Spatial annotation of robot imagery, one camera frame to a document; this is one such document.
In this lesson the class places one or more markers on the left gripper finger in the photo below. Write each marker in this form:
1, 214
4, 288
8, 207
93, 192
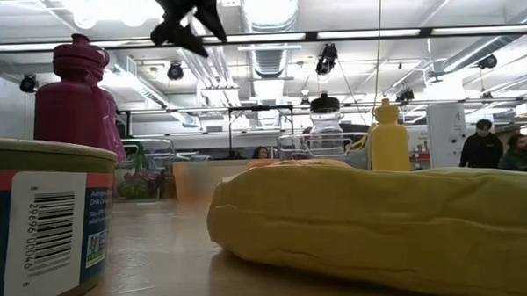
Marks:
176, 32
210, 13

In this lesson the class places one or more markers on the magenta squeeze bottle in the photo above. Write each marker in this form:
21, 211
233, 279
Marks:
78, 119

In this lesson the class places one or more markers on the dark grape bunch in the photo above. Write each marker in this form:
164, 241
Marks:
167, 182

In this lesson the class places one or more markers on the clear bottle black cap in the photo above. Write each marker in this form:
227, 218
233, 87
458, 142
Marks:
326, 119

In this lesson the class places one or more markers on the red grape bunch with leaf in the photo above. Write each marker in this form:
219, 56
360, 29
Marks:
135, 187

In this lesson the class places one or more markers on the yellow squeeze bottle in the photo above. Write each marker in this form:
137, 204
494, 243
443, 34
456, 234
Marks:
388, 139

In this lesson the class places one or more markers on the black ceiling spotlight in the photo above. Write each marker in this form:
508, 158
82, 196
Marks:
28, 83
488, 61
175, 71
404, 95
326, 58

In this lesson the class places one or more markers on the green striped-leaf plant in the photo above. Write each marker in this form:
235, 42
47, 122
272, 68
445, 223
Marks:
138, 159

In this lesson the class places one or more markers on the person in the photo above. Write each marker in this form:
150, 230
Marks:
481, 147
520, 154
260, 153

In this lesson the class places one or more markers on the orange carrot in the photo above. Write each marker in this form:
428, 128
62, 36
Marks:
299, 163

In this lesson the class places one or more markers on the black monitor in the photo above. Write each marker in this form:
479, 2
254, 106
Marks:
355, 127

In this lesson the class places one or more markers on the tin can blue label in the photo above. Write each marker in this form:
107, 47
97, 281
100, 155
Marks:
42, 243

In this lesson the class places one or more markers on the white pillar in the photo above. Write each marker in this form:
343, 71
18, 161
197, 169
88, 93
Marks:
445, 133

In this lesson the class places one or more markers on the yellow banana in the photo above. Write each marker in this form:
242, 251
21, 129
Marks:
359, 232

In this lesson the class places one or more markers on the black overhead frame bar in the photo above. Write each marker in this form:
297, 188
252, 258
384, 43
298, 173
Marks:
311, 36

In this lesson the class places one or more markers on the black background rig frame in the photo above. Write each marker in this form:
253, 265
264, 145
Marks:
262, 107

